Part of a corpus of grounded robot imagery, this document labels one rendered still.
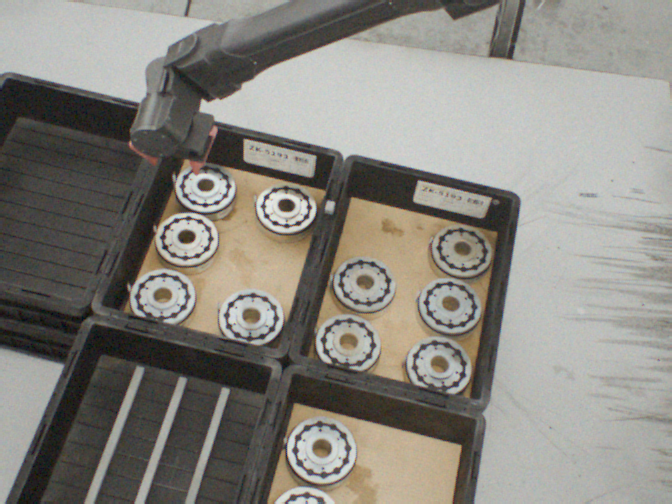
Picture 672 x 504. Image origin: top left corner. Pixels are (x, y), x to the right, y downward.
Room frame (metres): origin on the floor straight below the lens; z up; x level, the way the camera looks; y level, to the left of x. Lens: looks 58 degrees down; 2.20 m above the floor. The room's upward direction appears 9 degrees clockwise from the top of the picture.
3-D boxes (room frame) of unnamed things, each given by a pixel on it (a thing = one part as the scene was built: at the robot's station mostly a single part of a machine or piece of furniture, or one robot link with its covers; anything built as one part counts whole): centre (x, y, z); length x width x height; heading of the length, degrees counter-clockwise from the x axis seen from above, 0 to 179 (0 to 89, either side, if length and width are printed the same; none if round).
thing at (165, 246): (0.83, 0.24, 0.86); 0.10 x 0.10 x 0.01
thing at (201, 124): (0.82, 0.25, 1.18); 0.10 x 0.07 x 0.07; 84
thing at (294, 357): (0.79, -0.12, 0.92); 0.40 x 0.30 x 0.02; 175
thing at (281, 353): (0.82, 0.17, 0.92); 0.40 x 0.30 x 0.02; 175
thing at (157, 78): (0.82, 0.25, 1.24); 0.07 x 0.06 x 0.07; 1
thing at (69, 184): (0.85, 0.47, 0.87); 0.40 x 0.30 x 0.11; 175
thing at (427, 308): (0.78, -0.20, 0.86); 0.10 x 0.10 x 0.01
